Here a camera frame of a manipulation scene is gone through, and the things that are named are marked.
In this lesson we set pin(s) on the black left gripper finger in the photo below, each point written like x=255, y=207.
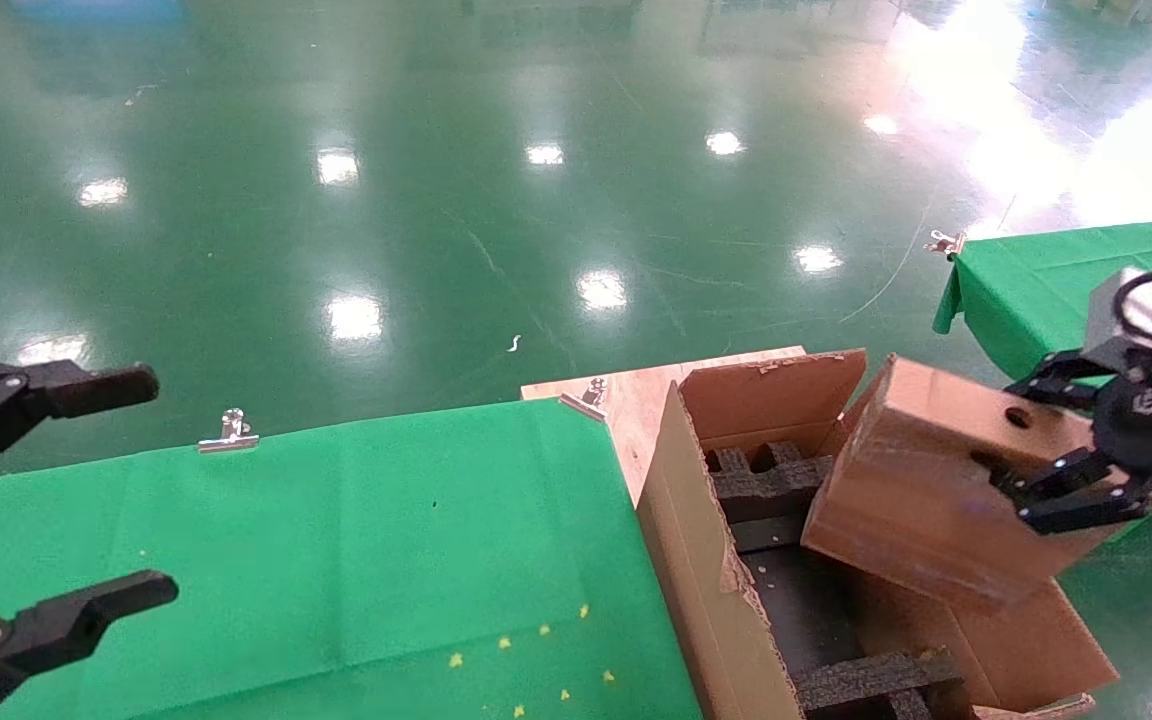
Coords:
x=56, y=630
x=86, y=390

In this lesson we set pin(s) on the small brown box with holes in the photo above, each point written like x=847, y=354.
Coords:
x=916, y=500

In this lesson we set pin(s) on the large open cardboard carton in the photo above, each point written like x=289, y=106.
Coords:
x=706, y=560

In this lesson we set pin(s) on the silver binder clip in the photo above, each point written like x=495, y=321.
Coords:
x=231, y=440
x=584, y=405
x=946, y=243

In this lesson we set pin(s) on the large flat green tablecloth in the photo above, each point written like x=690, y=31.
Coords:
x=336, y=550

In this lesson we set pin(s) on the notched black foam block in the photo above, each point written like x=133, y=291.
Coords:
x=766, y=485

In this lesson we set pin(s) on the black foam base sheet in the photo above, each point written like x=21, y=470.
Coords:
x=806, y=610

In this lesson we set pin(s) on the long black foam block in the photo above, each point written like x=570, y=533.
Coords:
x=866, y=680

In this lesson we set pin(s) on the light wooden board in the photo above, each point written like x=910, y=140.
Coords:
x=636, y=400

